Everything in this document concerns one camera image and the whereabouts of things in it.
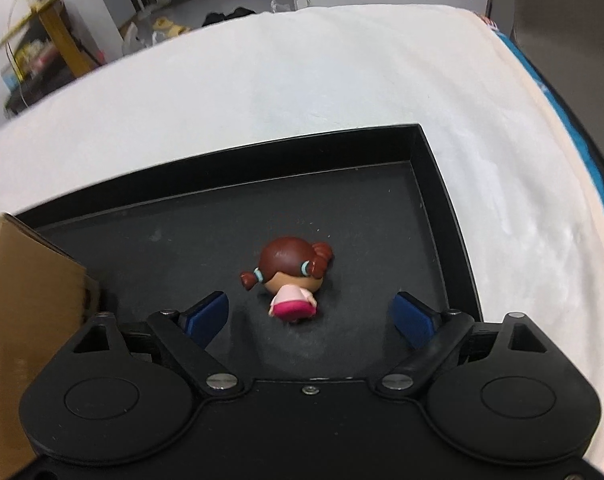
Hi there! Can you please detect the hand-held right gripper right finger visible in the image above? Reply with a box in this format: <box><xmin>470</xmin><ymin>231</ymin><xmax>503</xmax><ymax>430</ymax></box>
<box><xmin>376</xmin><ymin>291</ymin><xmax>555</xmax><ymax>395</ymax></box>

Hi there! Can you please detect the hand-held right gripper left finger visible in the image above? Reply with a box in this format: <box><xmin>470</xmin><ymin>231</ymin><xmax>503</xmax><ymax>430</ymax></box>
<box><xmin>52</xmin><ymin>290</ymin><xmax>243</xmax><ymax>395</ymax></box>

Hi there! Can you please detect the black tray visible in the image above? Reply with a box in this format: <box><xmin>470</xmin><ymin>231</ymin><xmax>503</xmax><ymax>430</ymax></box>
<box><xmin>14</xmin><ymin>123</ymin><xmax>484</xmax><ymax>381</ymax></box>

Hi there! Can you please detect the brown-haired doll figure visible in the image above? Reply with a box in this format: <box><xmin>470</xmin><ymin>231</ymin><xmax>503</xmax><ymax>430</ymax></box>
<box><xmin>240</xmin><ymin>236</ymin><xmax>335</xmax><ymax>325</ymax></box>

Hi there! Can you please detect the cardboard box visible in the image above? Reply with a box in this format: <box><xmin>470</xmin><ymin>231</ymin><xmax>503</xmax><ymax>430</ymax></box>
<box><xmin>0</xmin><ymin>212</ymin><xmax>100</xmax><ymax>480</ymax></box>

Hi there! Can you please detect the clear plastic bag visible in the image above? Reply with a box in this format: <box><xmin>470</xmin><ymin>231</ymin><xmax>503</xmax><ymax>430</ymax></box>
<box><xmin>122</xmin><ymin>22</ymin><xmax>149</xmax><ymax>56</ymax></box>

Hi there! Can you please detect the yellow shelf rack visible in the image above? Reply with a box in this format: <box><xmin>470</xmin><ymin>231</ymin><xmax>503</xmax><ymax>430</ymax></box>
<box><xmin>0</xmin><ymin>0</ymin><xmax>105</xmax><ymax>116</ymax></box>

